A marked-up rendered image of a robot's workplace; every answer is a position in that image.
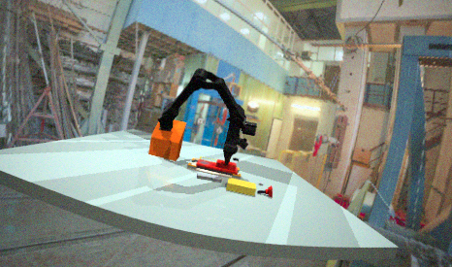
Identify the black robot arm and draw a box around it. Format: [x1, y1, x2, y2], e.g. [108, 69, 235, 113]
[158, 68, 257, 150]

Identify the yellow rectangular block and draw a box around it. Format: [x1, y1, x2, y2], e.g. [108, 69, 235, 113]
[226, 178, 257, 196]

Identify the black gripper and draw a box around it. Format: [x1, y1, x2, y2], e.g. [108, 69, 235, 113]
[223, 130, 240, 164]

